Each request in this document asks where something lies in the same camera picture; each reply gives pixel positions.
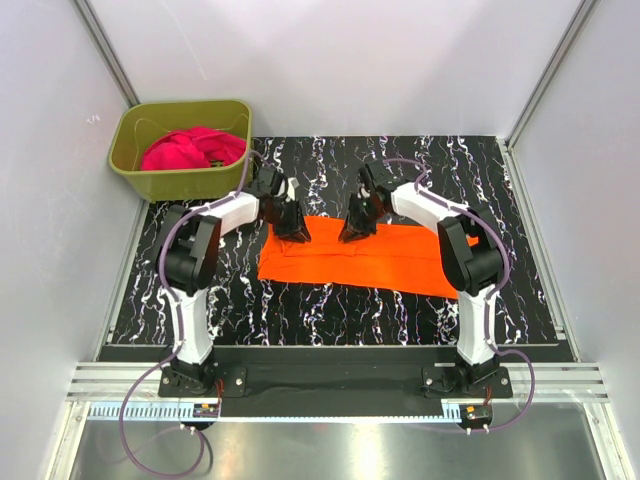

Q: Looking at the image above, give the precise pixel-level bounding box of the orange t shirt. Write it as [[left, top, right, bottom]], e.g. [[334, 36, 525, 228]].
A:
[[257, 216, 458, 300]]

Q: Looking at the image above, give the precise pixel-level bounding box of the magenta pink t shirt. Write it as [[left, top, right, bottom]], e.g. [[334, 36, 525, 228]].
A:
[[140, 127, 247, 171]]

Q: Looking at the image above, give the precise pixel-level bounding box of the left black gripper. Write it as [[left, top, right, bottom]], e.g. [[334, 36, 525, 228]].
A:
[[262, 197, 310, 244]]

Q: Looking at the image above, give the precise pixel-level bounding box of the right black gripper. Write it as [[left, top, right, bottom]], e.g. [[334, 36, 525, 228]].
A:
[[338, 194, 387, 244]]

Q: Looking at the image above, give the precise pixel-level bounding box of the olive green plastic bin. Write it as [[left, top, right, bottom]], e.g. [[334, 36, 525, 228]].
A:
[[108, 100, 252, 203]]

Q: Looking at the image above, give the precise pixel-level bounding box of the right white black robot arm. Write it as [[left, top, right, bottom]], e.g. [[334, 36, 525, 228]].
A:
[[338, 160, 510, 398]]

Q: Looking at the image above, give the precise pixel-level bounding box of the orange connector box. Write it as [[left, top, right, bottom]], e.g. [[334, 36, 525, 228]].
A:
[[193, 402, 220, 418], [464, 404, 493, 422]]

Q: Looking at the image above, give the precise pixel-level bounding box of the aluminium frame rail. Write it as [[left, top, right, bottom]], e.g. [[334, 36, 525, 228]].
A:
[[67, 363, 609, 424]]

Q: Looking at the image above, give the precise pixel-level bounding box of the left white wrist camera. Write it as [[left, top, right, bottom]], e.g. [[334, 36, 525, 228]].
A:
[[277, 177, 299, 201]]

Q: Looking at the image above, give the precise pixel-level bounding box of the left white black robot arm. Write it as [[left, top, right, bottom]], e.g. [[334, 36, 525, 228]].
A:
[[155, 167, 311, 396]]

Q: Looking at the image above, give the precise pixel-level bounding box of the left orange connector box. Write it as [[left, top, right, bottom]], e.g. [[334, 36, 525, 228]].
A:
[[193, 402, 220, 418]]

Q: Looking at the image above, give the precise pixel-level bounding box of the right orange connector box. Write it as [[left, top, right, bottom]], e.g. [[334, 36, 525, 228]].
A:
[[464, 404, 493, 422]]

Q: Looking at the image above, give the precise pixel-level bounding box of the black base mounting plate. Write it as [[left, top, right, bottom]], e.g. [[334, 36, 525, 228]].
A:
[[97, 343, 576, 419]]

